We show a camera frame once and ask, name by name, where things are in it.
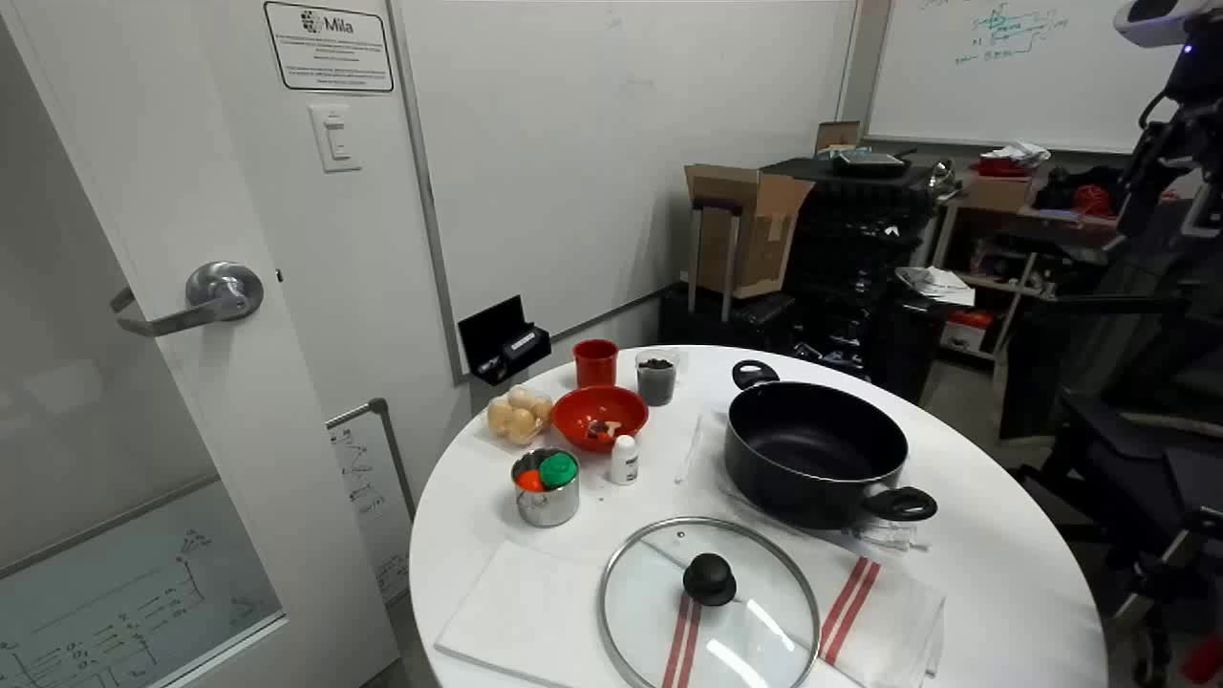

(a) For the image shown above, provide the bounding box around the glass lid with black knob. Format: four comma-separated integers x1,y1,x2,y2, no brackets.
595,512,822,688

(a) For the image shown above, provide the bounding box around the black cooking pot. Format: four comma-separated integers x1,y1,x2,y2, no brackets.
721,357,939,533

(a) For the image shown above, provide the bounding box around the red cup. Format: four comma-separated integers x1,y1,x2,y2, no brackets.
569,336,622,395

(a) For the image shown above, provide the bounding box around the clear cup with dark contents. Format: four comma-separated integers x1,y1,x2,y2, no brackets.
630,352,679,410

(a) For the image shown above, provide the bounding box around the red plastic bowl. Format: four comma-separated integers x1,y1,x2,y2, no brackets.
548,382,652,459

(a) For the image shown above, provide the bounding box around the open black case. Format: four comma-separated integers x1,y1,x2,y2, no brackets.
455,294,554,390

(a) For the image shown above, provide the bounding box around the small white bottle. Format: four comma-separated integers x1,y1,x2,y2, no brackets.
605,433,641,491

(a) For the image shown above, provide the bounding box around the brown cardboard box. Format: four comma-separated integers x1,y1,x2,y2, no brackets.
679,162,819,303

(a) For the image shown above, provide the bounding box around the black equipment cart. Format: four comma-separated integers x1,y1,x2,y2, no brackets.
759,148,954,404

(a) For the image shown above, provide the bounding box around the white towel with red stripes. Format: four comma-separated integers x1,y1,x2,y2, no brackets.
432,512,948,688

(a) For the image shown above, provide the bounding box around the cluttered storage shelf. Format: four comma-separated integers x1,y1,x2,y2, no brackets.
926,138,1139,376

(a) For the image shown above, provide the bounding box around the white board leaning on wall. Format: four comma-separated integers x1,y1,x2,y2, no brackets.
326,398,421,604

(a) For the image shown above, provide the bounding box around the white light switch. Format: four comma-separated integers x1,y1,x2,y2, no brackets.
306,101,365,181

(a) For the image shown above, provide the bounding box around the silver door lever handle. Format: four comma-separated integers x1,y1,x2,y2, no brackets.
107,255,266,340

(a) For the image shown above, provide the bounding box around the white wall sign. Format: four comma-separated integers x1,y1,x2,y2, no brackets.
261,0,397,94

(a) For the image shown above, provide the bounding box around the wall whiteboard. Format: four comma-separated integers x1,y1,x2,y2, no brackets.
862,0,1180,162

